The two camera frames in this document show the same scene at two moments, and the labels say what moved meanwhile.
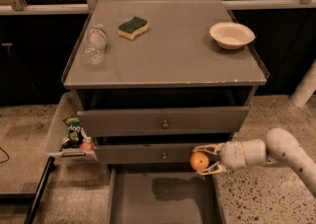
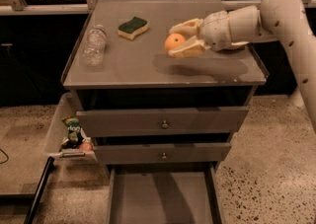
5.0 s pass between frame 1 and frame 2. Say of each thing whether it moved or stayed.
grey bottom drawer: stayed
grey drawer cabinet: stayed
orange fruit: moved
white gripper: moved
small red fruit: stayed
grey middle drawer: stayed
